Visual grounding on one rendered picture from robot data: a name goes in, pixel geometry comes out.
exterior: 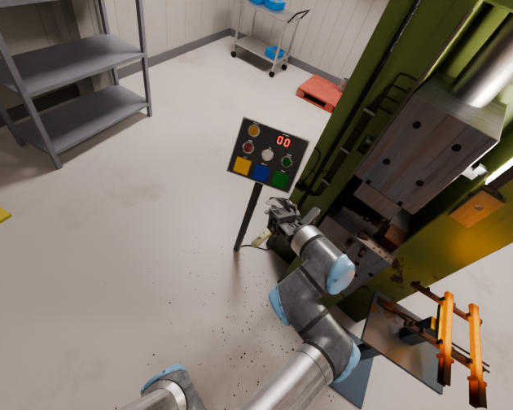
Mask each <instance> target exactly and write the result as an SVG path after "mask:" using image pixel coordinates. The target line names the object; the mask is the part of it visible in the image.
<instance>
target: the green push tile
mask: <svg viewBox="0 0 513 410"><path fill-rule="evenodd" d="M289 177H290V175H287V174H286V173H283V172H280V171H277V170H275V172H274V176H273V178H272V181H271V183H270V184H271V185H275V186H277V187H279V188H282V189H285V186H286V184H287V181H288V178H289Z"/></svg>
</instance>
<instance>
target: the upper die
mask: <svg viewBox="0 0 513 410"><path fill-rule="evenodd" d="M370 183H371V181H369V180H367V181H366V182H364V181H363V182H362V183H361V184H360V186H359V187H358V188H357V190H356V191H355V192H354V193H353V195H354V196H356V197H357V198H359V199H360V200H362V201H363V202H364V203H365V204H367V205H368V206H369V207H371V208H373V209H374V210H375V211H377V212H378V213H379V214H380V215H382V216H384V217H385V218H386V219H388V220H390V219H392V218H393V217H394V216H395V215H396V214H397V213H398V212H399V211H400V210H401V209H402V207H401V205H402V202H398V203H395V202H393V201H392V200H391V199H389V198H387V197H386V196H384V195H383V194H381V193H380V192H379V191H378V190H376V189H374V188H373V187H371V186H370V185H369V184H370Z"/></svg>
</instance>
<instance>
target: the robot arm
mask: <svg viewBox="0 0 513 410"><path fill-rule="evenodd" d="M265 204H267V205H271V207H270V208H268V209H266V210H264V213H265V214H266V215H269V219H268V225H267V226H266V227H267V229H268V230H269V231H270V232H271V233H272V234H273V235H274V237H278V236H282V235H283V236H284V237H285V239H284V243H285V244H286V245H291V247H292V249H293V250H294V252H295V253H297V254H298V256H299V257H300V259H301V260H302V261H303V262H304V263H303V264H302V265H300V266H299V268H297V269H296V270H294V271H293V272H292V273H291V274H289V275H288V276H287V277H286V278H285V279H283V280H282V281H281V282H280V283H278V284H277V285H276V286H275V287H274V288H273V289H272V290H271V291H270V292H269V301H270V304H271V306H272V308H273V309H274V312H275V313H276V315H277V316H278V318H279V319H280V320H281V322H282V323H284V324H285V326H289V325H292V326H293V328H294V329H295V330H296V332H297V333H298V334H299V335H300V337H301V339H302V340H303V342H302V343H301V344H300V345H299V347H298V349H297V350H296V351H295V352H294V353H293V354H292V355H291V356H290V357H289V358H288V359H287V360H286V361H285V362H284V363H283V364H282V365H281V366H280V367H279V368H278V369H277V370H276V371H275V372H274V373H272V374H271V375H270V376H269V377H268V378H267V379H266V380H265V381H264V382H263V383H262V384H261V385H260V386H259V387H258V388H257V389H256V390H255V391H254V392H253V393H252V394H251V395H250V396H249V397H248V398H247V399H246V400H245V401H244V402H243V403H242V404H241V405H240V406H239V407H238V408H237V409H235V410H308V409H309V407H310V406H311V405H312V404H313V402H314V401H315V400H316V398H317V397H318V396H319V395H320V394H321V393H322V392H323V390H324V389H325V388H326V387H327V385H329V384H330V383H332V382H341V381H343V380H344V379H345V378H346V377H347V376H348V375H349V374H350V373H351V372H352V370H353V369H355V368H356V366H357V364H358V362H359V360H360V356H361V353H360V351H359V349H358V347H357V346H356V344H355V343H354V342H353V340H352V338H351V337H349V336H348V335H347V334H346V332H345V331H344V330H343V329H342V327H341V326H340V325H339V323H338V322H337V321H336V320H335V318H334V317H333V316H332V315H331V314H330V313H329V311H328V310H327V309H326V308H325V306H324V305H323V304H322V302H321V301H320V300H319V299H320V298H321V297H322V296H323V295H325V294H326V293H327V292H328V293H329V294H338V293H339V292H341V291H342V290H344V289H345V288H346V287H347V286H348V285H349V283H350V282H351V281H352V279H353V277H354V274H355V266H354V264H353V263H352V262H351V261H350V260H349V258H348V257H347V255H345V254H343V253H342V252H341V251H340V250H339V249H338V248H337V247H336V246H335V245H334V244H333V243H332V242H331V241H329V240H328V239H327V238H326V236H325V235H324V234H323V233H322V232H320V231H319V230H318V229H317V228H316V227H315V226H313V224H314V223H315V222H316V220H318V218H319V212H320V209H319V208H317V207H313V208H312V209H311V210H310V211H309V212H308V214H307V215H306V216H305V217H304V218H303V219H301V218H300V213H299V211H298V210H297V209H296V207H295V205H294V204H293V203H292V202H291V201H290V200H289V199H287V198H280V197H270V200H268V201H266V202H265ZM140 394H141V398H140V399H137V400H135V401H133V402H132V403H129V404H127V405H125V406H124V407H122V408H119V409H117V410H207V409H206V407H205V406H204V403H203V401H202V399H201V398H200V395H199V394H198V392H197V390H196V388H195V386H194V384H193V382H192V380H191V378H190V376H189V374H188V372H187V371H186V370H185V368H184V367H183V365H182V364H174V365H172V366H170V367H168V368H166V369H165V370H164V371H163V372H161V373H158V374H156V375H155V376H154V377H153V378H152V379H151V380H149V381H148V382H147V383H146V384H145V385H144V386H143V387H142V389H141V391H140Z"/></svg>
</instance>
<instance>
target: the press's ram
mask: <svg viewBox="0 0 513 410"><path fill-rule="evenodd" d="M454 79H455V78H453V77H451V76H449V75H447V74H445V73H443V72H441V71H439V72H437V73H436V74H435V75H434V76H433V77H432V78H431V79H430V80H429V81H427V82H426V83H425V84H424V85H423V86H422V87H421V88H419V89H418V90H417V91H416V92H415V93H414V94H413V95H412V96H411V97H410V99H409V101H408V102H407V103H406V105H405V106H404V107H403V108H402V109H401V111H400V113H399V114H398V115H397V117H396V118H395V120H394V121H393V122H392V123H391V125H390V126H389V127H388V129H387V131H386V132H385V133H384V135H383V136H382V137H381V138H380V140H379V141H378V143H377V144H376V145H375V147H374V148H373V150H372V151H371V153H370V154H369V155H368V156H367V157H366V159H365V161H364V162H363V163H362V165H361V166H360V168H359V169H358V170H357V171H356V173H355V174H354V175H355V176H357V177H359V178H360V179H361V180H363V181H364V182H366V181H367V180H369V181H371V183H370V184H369V185H370V186H371V187H373V188H374V189H376V190H378V191H379V192H380V193H381V194H383V195H384V196H386V197H387V198H389V199H391V200H392V201H393V202H395V203H398V202H402V205H401V207H402V208H404V209H405V210H407V211H408V212H409V213H410V214H412V215H414V214H415V213H416V212H417V211H418V210H419V209H420V208H421V207H423V206H424V205H425V204H426V203H428V202H429V201H430V200H431V199H432V198H434V197H435V196H436V195H437V194H439V193H440V192H441V191H442V190H443V189H444V188H445V187H446V186H447V185H448V184H450V183H451V182H452V181H453V180H454V179H456V178H457V177H458V176H459V175H460V174H463V175H464V176H465V177H468V178H469V179H471V180H473V179H474V178H475V177H477V176H478V174H477V173H475V172H473V169H474V168H473V167H471V165H472V164H474V163H475V162H476V161H477V160H478V159H479V158H480V157H481V156H482V155H484V154H485V153H486V152H487V151H488V150H490V149H491V148H492V147H493V146H495V145H496V144H497V143H498V142H499V139H500V135H501V131H502V125H503V121H504V117H505V113H506V106H507V105H506V104H505V103H503V102H500V101H498V100H497V99H495V98H493V99H492V100H491V101H490V102H489V103H488V104H487V105H486V106H485V107H474V106H472V105H470V104H467V103H465V102H463V101H462V100H460V99H458V98H456V97H455V96H453V95H452V94H451V93H450V92H449V90H448V87H449V86H450V84H451V83H452V82H453V81H454Z"/></svg>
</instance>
